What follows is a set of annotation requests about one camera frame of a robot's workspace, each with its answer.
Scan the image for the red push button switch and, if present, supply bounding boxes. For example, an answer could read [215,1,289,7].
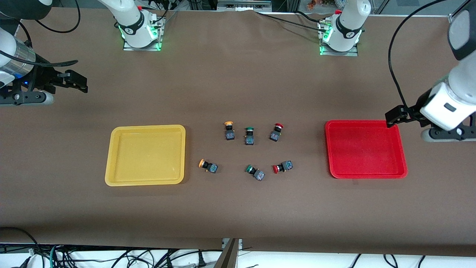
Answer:
[272,160,293,174]
[270,123,284,142]

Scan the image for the red plastic tray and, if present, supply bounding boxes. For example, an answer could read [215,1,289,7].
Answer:
[325,120,408,179]

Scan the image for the yellow plastic tray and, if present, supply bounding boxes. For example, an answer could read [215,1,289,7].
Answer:
[104,125,186,186]

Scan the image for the grey background device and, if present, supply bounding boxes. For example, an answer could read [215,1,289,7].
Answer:
[218,0,272,12]

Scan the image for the brown table cover sheet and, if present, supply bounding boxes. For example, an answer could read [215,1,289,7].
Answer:
[0,7,476,257]

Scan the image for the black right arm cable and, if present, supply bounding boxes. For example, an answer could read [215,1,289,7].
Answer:
[0,0,81,68]

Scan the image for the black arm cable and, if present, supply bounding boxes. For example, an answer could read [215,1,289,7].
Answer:
[0,0,81,68]
[388,0,450,108]

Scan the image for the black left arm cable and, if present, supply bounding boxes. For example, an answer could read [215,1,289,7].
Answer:
[388,0,450,108]

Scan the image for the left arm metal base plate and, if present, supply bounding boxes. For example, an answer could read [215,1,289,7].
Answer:
[318,20,359,57]

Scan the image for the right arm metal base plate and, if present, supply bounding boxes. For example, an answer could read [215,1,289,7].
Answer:
[123,15,164,51]

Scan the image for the aluminium frame profile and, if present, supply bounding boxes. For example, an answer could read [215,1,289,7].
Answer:
[448,0,473,25]

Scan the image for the black cable on table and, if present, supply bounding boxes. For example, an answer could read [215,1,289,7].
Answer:
[255,10,329,32]

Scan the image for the black cable loop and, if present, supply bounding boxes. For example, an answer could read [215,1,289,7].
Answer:
[0,227,41,268]

